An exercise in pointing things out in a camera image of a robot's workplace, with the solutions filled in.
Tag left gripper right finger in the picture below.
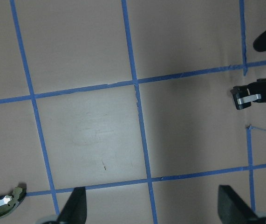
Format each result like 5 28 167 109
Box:
217 185 260 224

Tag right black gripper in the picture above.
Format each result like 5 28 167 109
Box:
230 78 266 110

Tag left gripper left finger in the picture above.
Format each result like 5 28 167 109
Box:
56 187 87 224

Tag dark green brake shoe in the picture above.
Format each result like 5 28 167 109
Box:
0 183 27 219

